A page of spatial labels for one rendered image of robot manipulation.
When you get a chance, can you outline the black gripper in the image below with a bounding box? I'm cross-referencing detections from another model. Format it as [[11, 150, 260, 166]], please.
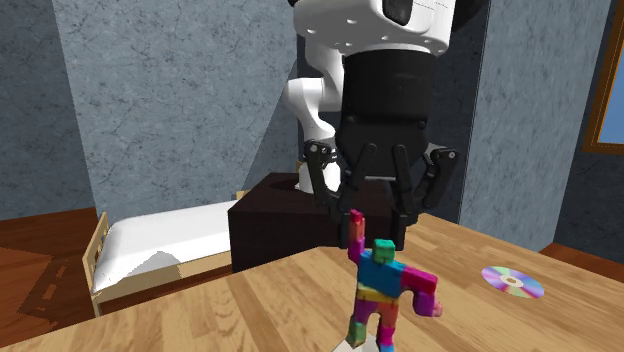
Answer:
[[303, 50, 461, 251]]

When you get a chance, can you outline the wooden framed window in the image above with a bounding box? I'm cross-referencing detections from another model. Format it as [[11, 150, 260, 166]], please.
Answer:
[[582, 0, 624, 156]]

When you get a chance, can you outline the colourful block figure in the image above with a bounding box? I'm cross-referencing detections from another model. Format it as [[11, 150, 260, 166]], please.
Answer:
[[336, 209, 444, 352]]

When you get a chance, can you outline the dark robot stand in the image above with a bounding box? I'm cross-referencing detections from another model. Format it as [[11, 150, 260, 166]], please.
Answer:
[[227, 171, 407, 274]]

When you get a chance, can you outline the wooden bed with white mattress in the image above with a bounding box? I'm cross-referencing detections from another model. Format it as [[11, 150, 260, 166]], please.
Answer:
[[81, 189, 251, 318]]

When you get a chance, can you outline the shiny compact disc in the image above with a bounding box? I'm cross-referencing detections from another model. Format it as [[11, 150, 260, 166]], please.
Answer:
[[481, 265, 545, 300]]

